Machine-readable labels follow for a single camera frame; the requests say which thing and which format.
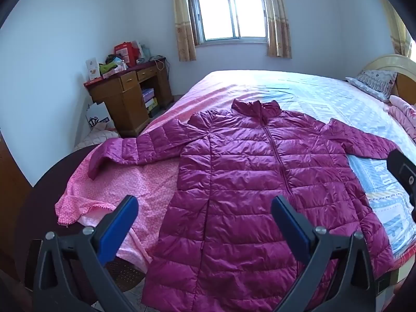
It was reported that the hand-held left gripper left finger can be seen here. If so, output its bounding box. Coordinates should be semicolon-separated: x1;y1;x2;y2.
32;195;140;312

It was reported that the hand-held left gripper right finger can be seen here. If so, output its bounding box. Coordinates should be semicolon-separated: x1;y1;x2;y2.
271;195;379;312

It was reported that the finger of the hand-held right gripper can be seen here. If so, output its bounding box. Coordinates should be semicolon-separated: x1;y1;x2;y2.
387;149;416;225

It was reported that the magenta puffer jacket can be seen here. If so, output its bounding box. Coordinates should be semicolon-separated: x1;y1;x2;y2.
88;99;402;312

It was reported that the pink quilt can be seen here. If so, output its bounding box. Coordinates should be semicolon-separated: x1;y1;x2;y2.
387;95;416;144

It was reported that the pink floral bedsheet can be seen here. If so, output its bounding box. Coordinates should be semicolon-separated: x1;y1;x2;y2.
55;70;293;274

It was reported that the blue patterned bedsheet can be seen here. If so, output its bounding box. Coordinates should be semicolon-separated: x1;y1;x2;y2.
260;73;416;261

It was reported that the patterned grey pillow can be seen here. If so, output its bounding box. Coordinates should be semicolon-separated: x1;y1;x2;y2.
345;70;398;103

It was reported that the pale pink quilted garment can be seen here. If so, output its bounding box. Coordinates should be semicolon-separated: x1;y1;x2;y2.
74;127;121;152

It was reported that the beige bed headboard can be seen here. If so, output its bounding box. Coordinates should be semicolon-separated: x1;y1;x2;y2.
357;55;416;105

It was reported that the white paper bag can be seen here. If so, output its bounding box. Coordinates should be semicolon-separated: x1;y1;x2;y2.
85;102;116;131

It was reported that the wooden desk with drawers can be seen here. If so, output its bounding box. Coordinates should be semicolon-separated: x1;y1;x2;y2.
84;57;174;137

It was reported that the flat pink box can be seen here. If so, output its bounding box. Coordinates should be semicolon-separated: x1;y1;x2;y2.
102;67;128;79

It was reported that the white printed box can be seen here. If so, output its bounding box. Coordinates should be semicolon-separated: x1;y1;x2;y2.
85;58;101;81

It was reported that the red cardboard box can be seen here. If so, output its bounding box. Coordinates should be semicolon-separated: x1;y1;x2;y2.
114;41;141;66

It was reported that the beige floral curtain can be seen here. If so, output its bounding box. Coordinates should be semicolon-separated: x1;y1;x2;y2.
172;0;197;62
262;0;292;59

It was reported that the sliding glass window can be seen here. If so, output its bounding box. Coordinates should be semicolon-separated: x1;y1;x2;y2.
188;0;269;44

